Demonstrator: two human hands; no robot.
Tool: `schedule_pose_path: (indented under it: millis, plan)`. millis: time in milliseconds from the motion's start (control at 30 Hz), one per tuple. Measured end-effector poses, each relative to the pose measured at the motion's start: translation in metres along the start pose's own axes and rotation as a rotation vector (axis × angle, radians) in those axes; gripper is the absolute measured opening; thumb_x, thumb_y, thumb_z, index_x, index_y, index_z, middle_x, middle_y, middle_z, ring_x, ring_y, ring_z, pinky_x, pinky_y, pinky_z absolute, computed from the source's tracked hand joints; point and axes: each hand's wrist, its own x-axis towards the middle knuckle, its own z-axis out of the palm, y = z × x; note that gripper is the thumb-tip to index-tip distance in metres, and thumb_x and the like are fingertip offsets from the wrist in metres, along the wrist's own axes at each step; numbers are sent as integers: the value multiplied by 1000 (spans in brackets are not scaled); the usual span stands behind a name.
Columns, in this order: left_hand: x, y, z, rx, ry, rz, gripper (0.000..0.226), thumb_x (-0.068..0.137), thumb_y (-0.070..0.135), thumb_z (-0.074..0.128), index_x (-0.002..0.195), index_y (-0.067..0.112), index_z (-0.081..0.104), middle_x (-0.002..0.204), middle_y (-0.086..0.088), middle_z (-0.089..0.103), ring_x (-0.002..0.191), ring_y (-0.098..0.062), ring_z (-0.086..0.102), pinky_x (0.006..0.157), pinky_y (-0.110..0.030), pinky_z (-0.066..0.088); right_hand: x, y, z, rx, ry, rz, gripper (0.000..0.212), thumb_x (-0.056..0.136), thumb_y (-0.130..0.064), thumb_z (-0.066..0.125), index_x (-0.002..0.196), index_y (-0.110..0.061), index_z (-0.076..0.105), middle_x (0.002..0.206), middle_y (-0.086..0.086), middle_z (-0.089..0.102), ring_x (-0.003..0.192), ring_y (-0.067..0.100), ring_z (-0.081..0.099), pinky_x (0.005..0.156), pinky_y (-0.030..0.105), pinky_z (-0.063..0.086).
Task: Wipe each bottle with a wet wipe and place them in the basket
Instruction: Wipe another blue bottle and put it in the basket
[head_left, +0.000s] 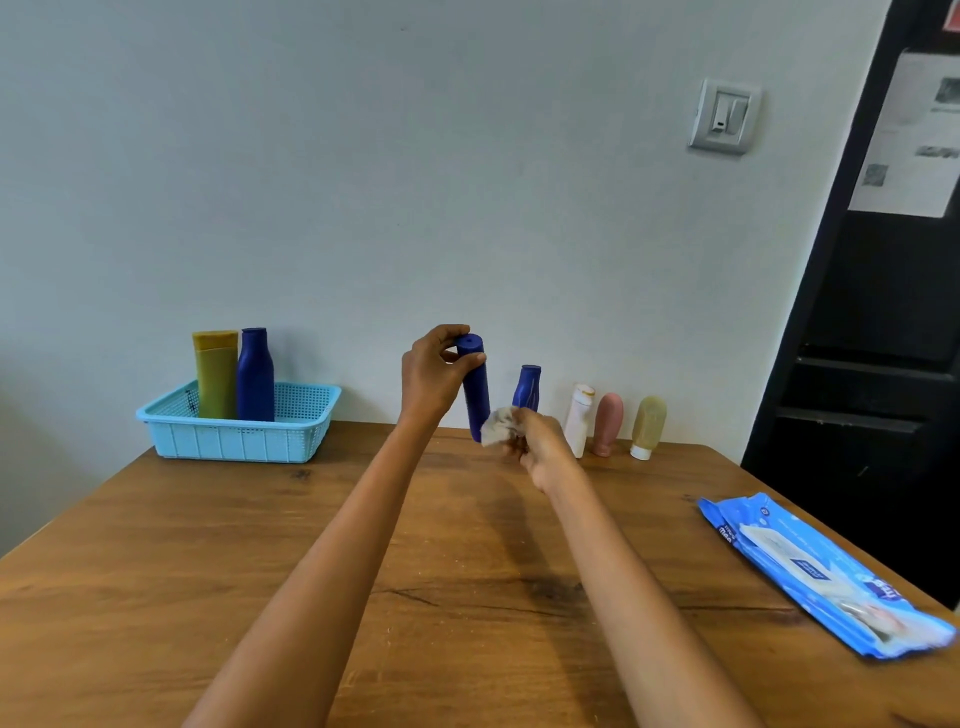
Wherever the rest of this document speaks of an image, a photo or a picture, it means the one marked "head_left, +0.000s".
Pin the person's right hand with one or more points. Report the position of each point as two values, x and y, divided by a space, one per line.
544 448

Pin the person's left hand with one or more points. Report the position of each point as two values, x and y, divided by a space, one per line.
427 379

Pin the person's left thumb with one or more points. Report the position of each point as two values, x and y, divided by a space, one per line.
471 364

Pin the person's right fingers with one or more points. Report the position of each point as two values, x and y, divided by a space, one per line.
517 437

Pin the white wet wipe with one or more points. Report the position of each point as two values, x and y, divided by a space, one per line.
497 427

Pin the tall blue cylindrical bottle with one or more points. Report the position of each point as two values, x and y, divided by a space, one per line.
475 390

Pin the person's right forearm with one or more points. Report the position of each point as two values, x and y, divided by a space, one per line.
637 607

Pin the person's left forearm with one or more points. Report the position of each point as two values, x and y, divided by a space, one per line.
321 577

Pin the small blue curved bottle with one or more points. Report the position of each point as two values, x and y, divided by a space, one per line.
529 386

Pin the white bottle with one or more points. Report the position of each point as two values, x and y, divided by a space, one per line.
578 420

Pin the pink bottle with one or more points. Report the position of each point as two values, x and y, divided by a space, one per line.
607 424

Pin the beige tube with white cap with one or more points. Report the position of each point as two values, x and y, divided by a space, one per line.
648 426

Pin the blue bottle with round shoulders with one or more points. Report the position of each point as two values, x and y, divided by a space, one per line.
255 375

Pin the light blue plastic basket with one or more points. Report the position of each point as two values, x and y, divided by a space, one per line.
240 427

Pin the olive yellow bottle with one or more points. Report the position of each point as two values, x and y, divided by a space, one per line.
216 373

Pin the blue wet wipes pack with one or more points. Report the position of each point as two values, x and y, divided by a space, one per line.
817 574

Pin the black door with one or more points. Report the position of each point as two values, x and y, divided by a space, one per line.
870 315

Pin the white printed paper notice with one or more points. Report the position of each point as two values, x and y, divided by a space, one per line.
909 135

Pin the white wall light switch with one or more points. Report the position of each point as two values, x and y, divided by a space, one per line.
724 116

